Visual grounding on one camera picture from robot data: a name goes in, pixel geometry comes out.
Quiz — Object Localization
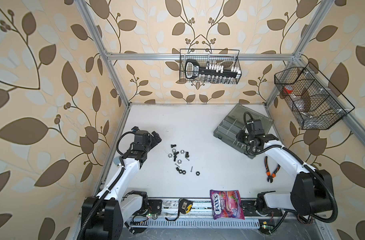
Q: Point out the wire basket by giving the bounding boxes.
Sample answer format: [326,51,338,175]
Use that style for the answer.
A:
[179,48,242,85]
[274,62,355,130]

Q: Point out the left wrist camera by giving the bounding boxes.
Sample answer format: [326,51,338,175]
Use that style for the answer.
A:
[131,127,139,133]

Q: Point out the black hex nut pair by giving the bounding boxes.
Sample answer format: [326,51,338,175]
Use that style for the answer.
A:
[176,167,186,175]

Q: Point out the socket set on black rail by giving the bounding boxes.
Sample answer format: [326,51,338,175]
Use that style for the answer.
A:
[181,60,242,84]

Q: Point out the yellow black tape measure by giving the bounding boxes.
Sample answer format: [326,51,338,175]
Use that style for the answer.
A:
[165,199,193,222]

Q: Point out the purple Fox's candy bag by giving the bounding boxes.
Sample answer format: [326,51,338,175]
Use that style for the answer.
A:
[210,190,245,220]

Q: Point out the back wire basket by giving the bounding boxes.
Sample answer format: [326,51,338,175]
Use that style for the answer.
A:
[179,48,242,85]

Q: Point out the orange black pliers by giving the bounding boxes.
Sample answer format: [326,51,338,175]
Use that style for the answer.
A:
[264,156,281,183]

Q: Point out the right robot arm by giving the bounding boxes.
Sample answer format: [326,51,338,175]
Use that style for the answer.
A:
[236,119,338,223]

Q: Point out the right wire basket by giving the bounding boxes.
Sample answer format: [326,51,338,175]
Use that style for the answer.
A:
[274,62,355,130]

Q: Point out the grey plastic organizer box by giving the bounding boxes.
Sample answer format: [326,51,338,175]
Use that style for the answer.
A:
[213,104,273,159]

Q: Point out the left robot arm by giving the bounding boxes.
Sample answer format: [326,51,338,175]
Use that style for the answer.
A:
[77,127,162,240]

